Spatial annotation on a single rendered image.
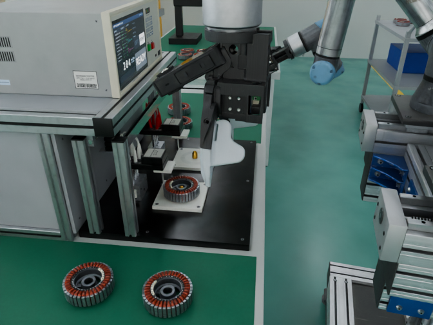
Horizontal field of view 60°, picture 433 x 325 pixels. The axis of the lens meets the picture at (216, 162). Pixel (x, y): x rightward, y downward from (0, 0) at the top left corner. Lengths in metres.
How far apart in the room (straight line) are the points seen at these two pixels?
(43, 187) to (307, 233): 1.63
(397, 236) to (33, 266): 0.84
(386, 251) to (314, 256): 1.37
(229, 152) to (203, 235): 0.56
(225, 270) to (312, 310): 1.00
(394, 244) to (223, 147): 0.44
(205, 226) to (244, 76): 0.64
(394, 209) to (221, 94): 0.47
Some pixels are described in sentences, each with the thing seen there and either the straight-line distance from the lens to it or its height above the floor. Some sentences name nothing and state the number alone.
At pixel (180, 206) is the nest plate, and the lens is 1.13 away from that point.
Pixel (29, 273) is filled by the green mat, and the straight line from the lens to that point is 1.07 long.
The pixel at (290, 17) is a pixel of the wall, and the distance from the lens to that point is 6.36.
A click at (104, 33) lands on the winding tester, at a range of 0.97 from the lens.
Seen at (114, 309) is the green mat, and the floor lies 0.75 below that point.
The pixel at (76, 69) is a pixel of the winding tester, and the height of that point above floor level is 1.19.
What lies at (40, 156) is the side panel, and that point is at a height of 1.00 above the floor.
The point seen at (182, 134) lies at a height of 0.88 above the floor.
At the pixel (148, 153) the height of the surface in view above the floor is 0.92.
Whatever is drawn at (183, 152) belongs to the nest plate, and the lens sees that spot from 1.43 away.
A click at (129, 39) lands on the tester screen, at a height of 1.24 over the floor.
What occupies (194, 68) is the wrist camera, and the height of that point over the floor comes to 1.30.
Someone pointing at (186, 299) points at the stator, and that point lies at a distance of 0.87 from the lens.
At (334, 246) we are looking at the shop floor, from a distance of 2.28.
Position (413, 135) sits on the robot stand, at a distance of 1.25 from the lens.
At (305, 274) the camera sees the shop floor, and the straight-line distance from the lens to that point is 2.07.
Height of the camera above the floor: 1.43
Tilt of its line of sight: 29 degrees down
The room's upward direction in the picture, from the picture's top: straight up
